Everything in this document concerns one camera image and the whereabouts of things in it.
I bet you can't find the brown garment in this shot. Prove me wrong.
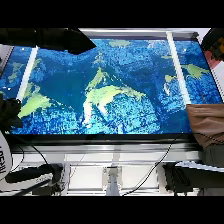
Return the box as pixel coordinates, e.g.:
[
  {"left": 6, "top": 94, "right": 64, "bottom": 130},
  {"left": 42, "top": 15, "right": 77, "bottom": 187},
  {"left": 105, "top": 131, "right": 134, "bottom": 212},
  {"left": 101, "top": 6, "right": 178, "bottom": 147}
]
[{"left": 185, "top": 103, "right": 224, "bottom": 149}]

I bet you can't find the heap of clothes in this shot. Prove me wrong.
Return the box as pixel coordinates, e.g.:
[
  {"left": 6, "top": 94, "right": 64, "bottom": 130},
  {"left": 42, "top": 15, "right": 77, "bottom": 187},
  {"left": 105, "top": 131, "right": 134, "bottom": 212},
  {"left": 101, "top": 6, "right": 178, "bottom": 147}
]
[{"left": 200, "top": 28, "right": 224, "bottom": 63}]

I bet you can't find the grey garment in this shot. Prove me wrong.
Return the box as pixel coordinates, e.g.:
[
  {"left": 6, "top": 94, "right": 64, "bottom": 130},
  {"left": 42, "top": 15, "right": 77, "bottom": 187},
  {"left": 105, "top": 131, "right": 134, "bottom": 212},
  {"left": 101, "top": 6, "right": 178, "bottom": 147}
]
[{"left": 202, "top": 143, "right": 224, "bottom": 168}]

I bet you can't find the black cable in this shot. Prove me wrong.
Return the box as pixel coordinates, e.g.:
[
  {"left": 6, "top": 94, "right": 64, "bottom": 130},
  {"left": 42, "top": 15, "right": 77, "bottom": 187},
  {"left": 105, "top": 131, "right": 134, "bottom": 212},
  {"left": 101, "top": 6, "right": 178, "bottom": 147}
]
[
  {"left": 13, "top": 134, "right": 66, "bottom": 188},
  {"left": 121, "top": 133, "right": 184, "bottom": 196}
]

